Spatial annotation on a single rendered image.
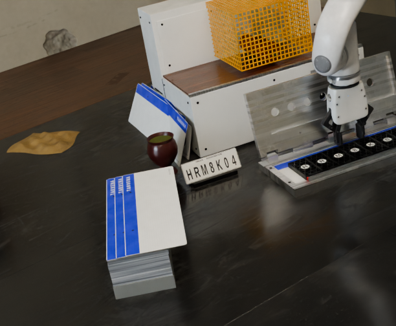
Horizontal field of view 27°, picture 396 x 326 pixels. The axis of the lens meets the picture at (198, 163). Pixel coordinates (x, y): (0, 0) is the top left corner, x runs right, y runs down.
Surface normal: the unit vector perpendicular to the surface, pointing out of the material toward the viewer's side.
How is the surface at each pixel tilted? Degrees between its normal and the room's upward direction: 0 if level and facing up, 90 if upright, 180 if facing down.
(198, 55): 90
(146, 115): 63
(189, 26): 90
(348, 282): 0
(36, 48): 90
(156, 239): 0
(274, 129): 75
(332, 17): 50
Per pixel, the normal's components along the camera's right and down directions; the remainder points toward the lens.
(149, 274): 0.10, 0.41
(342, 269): -0.16, -0.90
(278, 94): 0.32, 0.10
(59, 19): 0.58, 0.26
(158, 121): -0.88, -0.14
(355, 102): 0.37, 0.33
